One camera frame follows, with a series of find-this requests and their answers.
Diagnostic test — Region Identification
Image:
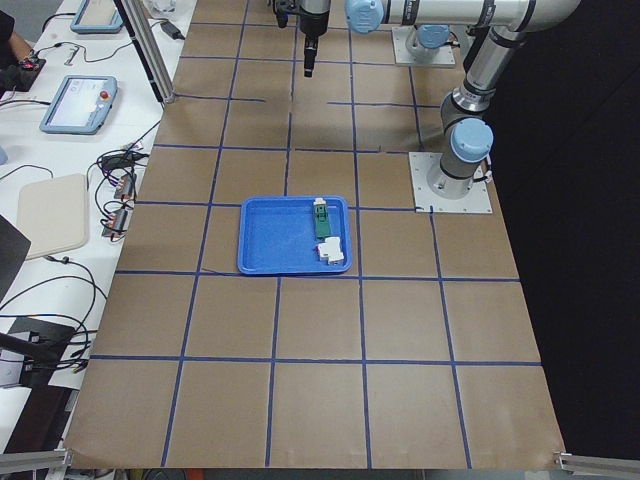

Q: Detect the aluminium frame post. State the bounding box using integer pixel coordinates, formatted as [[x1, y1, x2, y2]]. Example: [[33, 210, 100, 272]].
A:
[[114, 0, 175, 104]]

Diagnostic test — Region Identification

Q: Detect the black power adapter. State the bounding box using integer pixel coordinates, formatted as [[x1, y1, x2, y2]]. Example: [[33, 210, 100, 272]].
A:
[[160, 20, 185, 40]]

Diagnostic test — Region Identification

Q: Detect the left aluminium corner profile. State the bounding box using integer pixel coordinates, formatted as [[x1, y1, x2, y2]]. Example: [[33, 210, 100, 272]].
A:
[[1, 449, 72, 474]]

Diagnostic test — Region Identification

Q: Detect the right aluminium corner profile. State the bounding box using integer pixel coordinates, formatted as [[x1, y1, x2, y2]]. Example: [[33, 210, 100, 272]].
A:
[[554, 452, 640, 479]]

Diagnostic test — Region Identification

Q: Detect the upper usb hub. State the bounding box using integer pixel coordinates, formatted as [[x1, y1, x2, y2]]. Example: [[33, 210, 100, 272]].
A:
[[113, 172, 136, 201]]

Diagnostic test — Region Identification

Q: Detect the teach pendant tablet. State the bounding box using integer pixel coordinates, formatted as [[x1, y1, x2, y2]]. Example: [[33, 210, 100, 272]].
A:
[[39, 75, 118, 135], [70, 0, 123, 34]]

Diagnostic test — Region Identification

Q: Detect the black laptop corner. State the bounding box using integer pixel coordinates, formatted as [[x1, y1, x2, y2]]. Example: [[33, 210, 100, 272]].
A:
[[0, 217, 31, 299]]

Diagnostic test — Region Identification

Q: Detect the far teach pendant tablet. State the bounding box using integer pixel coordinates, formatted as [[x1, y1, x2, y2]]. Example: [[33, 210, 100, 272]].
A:
[[70, 0, 123, 34]]

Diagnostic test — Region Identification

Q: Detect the white circuit breaker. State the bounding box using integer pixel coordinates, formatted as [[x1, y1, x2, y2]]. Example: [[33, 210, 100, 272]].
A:
[[316, 236, 345, 265]]

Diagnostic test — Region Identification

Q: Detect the green terminal block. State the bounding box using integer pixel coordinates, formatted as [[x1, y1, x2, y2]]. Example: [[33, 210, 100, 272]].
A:
[[313, 197, 331, 239]]

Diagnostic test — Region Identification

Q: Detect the usb hub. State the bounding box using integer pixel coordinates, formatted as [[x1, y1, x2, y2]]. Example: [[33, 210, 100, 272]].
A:
[[113, 172, 136, 201], [101, 208, 128, 241]]

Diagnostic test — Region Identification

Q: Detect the beige pad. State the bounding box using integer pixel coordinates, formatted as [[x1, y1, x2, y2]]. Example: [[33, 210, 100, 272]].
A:
[[17, 174, 89, 260]]

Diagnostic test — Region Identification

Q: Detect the lower usb hub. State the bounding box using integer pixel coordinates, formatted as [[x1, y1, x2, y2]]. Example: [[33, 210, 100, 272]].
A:
[[101, 208, 128, 241]]

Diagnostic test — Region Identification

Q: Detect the person hand with controller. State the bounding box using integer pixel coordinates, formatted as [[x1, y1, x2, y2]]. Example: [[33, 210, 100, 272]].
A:
[[0, 30, 32, 70]]

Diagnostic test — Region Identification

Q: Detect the aluminium corner profile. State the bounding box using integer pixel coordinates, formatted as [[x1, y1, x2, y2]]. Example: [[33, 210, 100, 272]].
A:
[[1, 449, 72, 474], [554, 452, 640, 479]]

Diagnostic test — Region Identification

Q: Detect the near teach pendant tablet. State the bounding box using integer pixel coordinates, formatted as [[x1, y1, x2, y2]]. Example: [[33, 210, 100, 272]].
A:
[[39, 75, 118, 135]]

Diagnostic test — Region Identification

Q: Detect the blue plastic tray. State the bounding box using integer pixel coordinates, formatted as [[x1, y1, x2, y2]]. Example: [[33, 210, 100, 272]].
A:
[[237, 195, 354, 275]]

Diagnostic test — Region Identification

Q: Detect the black camera stand base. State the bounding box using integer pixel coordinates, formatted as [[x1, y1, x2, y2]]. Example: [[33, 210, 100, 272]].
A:
[[1, 316, 75, 388]]

